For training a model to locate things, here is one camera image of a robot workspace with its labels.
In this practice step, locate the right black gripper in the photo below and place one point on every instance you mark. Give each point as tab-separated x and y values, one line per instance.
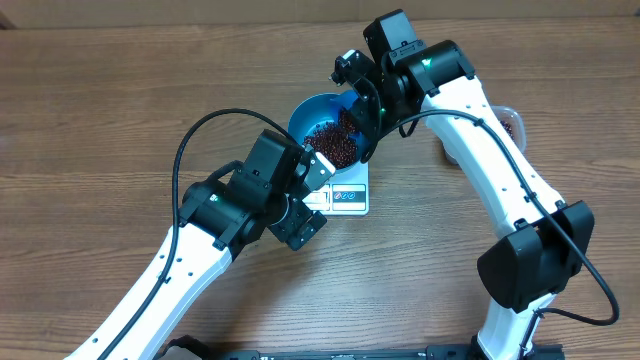
367	121

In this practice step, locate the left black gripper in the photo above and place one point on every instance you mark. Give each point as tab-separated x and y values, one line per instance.
301	227

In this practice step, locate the blue plastic measuring scoop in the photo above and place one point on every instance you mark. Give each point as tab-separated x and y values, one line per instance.
346	100

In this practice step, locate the teal metal bowl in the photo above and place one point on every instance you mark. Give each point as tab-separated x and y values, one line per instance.
317	109

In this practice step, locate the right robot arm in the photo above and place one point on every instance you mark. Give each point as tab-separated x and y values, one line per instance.
541	240

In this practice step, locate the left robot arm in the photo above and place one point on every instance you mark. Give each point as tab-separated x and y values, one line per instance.
214	221

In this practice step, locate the red beans in bowl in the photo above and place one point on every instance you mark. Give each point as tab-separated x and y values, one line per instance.
336	140

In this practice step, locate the white digital kitchen scale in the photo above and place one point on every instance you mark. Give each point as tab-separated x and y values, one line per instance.
345	194

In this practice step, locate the red adzuki beans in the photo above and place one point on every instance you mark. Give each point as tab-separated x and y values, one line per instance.
508	128

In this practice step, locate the clear plastic food container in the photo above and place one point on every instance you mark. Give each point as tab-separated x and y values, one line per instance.
513	117

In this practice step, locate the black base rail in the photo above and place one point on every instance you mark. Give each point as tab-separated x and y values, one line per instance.
187	347

